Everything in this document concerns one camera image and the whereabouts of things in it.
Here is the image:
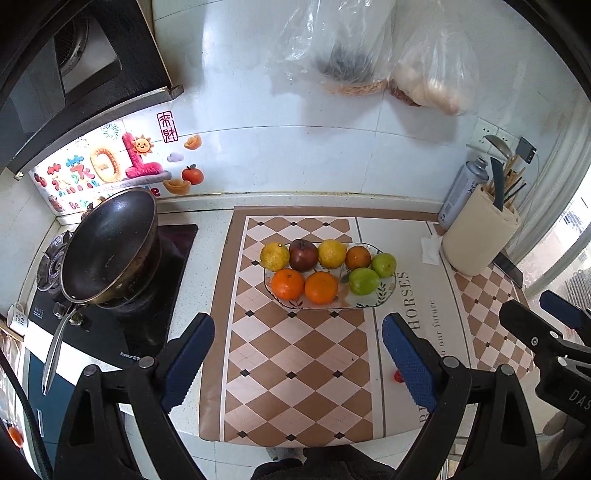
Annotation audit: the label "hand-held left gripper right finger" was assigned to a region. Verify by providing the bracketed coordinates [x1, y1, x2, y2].
[381, 312, 542, 480]

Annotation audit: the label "white mug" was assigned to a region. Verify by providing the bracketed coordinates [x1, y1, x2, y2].
[6, 302, 31, 336]

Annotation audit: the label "white wall socket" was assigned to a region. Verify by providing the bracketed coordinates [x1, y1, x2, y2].
[475, 117, 514, 156]

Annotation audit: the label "metal ladle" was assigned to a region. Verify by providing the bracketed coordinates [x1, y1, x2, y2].
[483, 134, 513, 158]

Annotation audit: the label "colourful wall stickers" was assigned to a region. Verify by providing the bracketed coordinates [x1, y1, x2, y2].
[30, 110, 205, 214]

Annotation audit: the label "black wok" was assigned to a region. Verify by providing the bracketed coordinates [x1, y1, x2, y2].
[42, 186, 160, 396]

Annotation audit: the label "plastic bag with eggs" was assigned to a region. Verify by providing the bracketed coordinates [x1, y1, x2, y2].
[387, 0, 482, 116]

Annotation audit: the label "green apple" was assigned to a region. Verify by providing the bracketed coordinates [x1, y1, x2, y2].
[371, 252, 397, 278]
[348, 268, 380, 296]

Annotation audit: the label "yellow citrus fruit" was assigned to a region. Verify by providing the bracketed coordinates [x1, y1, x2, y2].
[318, 239, 347, 269]
[260, 243, 291, 272]

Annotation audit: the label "bundle of chopsticks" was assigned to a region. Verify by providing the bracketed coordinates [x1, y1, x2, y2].
[501, 154, 527, 205]

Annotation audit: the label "black gas stove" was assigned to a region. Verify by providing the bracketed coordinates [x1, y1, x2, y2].
[28, 223, 199, 371]

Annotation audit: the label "blue cabinet front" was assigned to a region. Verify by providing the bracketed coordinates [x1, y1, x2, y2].
[27, 352, 70, 418]

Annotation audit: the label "person's dark trousers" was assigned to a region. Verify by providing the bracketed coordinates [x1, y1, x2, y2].
[253, 447, 399, 480]

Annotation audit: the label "floral oval plate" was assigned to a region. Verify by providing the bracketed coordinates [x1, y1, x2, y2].
[263, 242, 399, 310]

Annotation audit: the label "brownish orange fruit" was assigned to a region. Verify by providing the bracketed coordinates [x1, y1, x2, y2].
[345, 246, 372, 271]

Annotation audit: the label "orange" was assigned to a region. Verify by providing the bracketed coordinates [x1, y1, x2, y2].
[304, 271, 339, 305]
[271, 268, 306, 302]

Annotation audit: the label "black smartphone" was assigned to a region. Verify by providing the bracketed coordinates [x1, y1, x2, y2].
[491, 251, 526, 287]

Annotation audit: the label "cream utensil holder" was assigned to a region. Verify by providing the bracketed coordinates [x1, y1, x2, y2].
[442, 186, 522, 277]

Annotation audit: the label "checkered table mat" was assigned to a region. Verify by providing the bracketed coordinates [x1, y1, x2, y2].
[198, 206, 537, 446]

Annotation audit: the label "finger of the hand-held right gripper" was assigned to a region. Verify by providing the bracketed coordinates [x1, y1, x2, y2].
[539, 290, 591, 331]
[498, 299, 591, 366]

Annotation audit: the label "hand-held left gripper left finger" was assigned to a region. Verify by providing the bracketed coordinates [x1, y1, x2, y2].
[54, 312, 217, 480]

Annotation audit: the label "black range hood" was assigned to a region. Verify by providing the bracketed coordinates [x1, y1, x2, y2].
[0, 0, 184, 182]

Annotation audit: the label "white tissue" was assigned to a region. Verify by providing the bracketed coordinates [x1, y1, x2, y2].
[420, 234, 445, 267]

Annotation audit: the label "dark handled knife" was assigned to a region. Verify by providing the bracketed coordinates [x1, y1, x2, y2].
[489, 157, 509, 211]

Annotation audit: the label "grey gas canister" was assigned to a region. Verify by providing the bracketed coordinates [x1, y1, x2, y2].
[437, 156, 491, 231]

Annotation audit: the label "plastic bag with dark contents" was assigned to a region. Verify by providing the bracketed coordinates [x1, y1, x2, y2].
[270, 0, 398, 96]

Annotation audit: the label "dark red apple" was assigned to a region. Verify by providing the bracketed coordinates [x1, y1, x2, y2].
[289, 239, 319, 271]

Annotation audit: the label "glass sliding door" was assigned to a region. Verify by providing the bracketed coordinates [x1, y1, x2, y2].
[519, 69, 591, 298]

